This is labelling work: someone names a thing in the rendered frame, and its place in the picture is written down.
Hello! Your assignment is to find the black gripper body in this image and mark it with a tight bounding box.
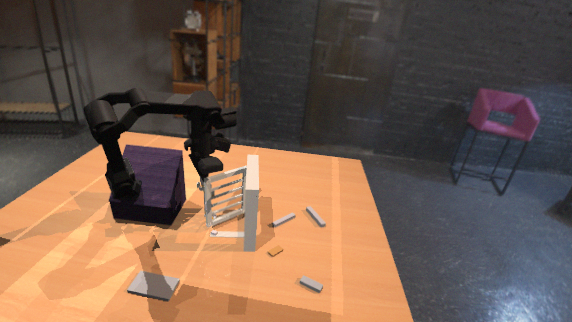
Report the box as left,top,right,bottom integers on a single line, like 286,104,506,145
183,133,223,174

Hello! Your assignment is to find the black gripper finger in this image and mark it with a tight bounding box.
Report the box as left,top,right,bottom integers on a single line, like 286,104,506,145
195,164,209,182
188,154,200,177

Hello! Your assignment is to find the white flat rectangular slab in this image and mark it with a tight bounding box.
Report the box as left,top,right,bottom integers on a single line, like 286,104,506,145
127,270,180,302

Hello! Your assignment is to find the small orange flat block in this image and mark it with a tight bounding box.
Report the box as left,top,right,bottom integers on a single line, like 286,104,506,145
268,245,284,258

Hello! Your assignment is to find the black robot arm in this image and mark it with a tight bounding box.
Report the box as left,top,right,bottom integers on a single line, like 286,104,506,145
84,88,237,200

